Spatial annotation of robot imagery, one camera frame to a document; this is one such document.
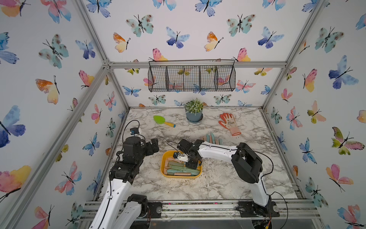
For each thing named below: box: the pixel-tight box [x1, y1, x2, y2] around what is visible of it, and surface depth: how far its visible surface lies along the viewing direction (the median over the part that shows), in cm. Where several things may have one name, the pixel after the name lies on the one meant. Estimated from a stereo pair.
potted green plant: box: [184, 98, 204, 124], surface depth 103 cm
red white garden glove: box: [218, 112, 242, 136], surface depth 111 cm
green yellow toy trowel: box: [152, 115, 177, 128], surface depth 117 cm
